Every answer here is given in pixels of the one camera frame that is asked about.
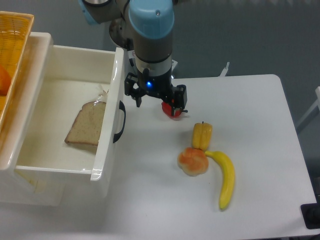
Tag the white clip behind table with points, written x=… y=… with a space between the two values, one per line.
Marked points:
x=225 y=70

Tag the orange white bread roll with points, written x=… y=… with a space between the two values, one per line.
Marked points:
x=193 y=162

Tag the black device at edge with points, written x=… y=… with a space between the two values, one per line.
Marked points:
x=311 y=215

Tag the yellow bell pepper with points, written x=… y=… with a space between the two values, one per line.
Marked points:
x=201 y=135

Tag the red bell pepper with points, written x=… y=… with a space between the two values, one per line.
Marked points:
x=172 y=112

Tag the yellow banana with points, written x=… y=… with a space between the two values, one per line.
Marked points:
x=228 y=177

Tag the orange fruit in basket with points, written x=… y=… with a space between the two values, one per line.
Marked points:
x=5 y=81

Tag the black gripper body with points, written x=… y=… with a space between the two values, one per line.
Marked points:
x=159 y=86

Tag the white drawer cabinet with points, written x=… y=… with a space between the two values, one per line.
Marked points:
x=19 y=185

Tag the slice of bread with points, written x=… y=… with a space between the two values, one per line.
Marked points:
x=87 y=126

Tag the black drawer handle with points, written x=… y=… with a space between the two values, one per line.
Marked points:
x=122 y=121

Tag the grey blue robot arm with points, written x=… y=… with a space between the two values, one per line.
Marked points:
x=144 y=27

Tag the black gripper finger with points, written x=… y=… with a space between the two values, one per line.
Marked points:
x=132 y=88
x=177 y=97

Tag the white frame at right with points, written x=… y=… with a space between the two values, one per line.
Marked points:
x=310 y=114

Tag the yellow wicker basket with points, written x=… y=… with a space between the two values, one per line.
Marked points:
x=15 y=29

